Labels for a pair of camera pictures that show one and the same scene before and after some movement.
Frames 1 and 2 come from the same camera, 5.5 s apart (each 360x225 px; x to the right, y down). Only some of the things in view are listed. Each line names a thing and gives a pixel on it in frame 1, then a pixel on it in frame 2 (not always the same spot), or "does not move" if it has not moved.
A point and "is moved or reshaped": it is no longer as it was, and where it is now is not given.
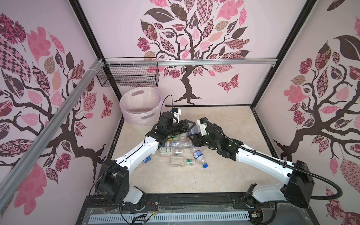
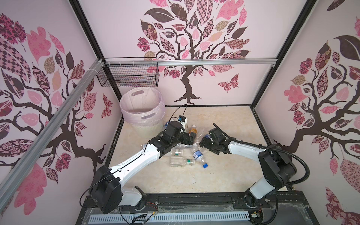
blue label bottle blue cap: x=198 y=156 does not move
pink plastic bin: x=141 y=106 does not move
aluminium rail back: x=187 y=61 does not move
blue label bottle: x=194 y=130 is moved or reshaped
